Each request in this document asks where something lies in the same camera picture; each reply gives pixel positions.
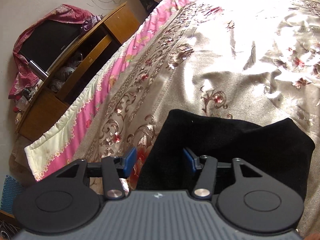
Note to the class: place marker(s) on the floral satin bedspread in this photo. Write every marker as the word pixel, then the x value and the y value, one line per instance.
pixel 250 60

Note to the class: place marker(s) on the pink floral cloth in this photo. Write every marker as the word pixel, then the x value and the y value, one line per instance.
pixel 64 13

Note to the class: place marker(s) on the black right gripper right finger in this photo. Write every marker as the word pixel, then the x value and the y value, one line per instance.
pixel 255 203

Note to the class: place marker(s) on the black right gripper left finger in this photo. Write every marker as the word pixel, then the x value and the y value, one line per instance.
pixel 72 196

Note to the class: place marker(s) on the black television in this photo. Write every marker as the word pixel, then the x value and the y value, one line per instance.
pixel 46 43

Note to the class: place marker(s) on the wooden cabinet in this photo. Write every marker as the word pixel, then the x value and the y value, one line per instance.
pixel 73 70

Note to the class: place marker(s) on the black pants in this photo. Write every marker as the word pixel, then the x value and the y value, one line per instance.
pixel 281 150

